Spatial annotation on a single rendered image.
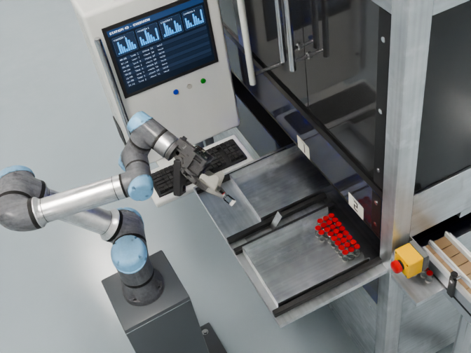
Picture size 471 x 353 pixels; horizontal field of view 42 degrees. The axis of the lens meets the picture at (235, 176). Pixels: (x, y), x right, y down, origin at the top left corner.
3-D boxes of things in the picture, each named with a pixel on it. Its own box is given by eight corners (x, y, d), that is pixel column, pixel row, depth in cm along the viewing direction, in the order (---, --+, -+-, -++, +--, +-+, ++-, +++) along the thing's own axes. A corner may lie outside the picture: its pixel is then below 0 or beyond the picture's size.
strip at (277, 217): (279, 221, 218) (277, 211, 213) (283, 227, 216) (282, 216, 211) (244, 238, 214) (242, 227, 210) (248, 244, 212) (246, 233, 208)
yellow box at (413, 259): (412, 253, 191) (413, 239, 186) (427, 269, 186) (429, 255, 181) (392, 263, 189) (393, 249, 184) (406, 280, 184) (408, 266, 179)
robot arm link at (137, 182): (-16, 227, 173) (148, 176, 174) (-14, 200, 180) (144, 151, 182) (3, 251, 181) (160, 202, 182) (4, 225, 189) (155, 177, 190)
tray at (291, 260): (327, 213, 217) (327, 206, 215) (369, 263, 200) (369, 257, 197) (242, 253, 210) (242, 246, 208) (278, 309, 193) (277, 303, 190)
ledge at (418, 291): (426, 258, 200) (426, 255, 199) (452, 287, 192) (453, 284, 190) (390, 277, 197) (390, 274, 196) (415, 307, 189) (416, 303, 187)
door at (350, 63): (310, 111, 206) (299, -55, 165) (386, 190, 177) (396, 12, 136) (308, 112, 206) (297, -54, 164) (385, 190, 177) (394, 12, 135)
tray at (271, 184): (306, 146, 243) (305, 139, 240) (342, 185, 225) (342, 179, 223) (230, 180, 235) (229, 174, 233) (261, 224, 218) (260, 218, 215)
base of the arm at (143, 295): (132, 313, 210) (124, 298, 203) (117, 283, 220) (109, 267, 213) (171, 293, 214) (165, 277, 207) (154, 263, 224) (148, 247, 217)
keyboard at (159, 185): (233, 140, 262) (232, 136, 261) (247, 159, 253) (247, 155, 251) (148, 177, 254) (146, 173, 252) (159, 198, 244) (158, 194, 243)
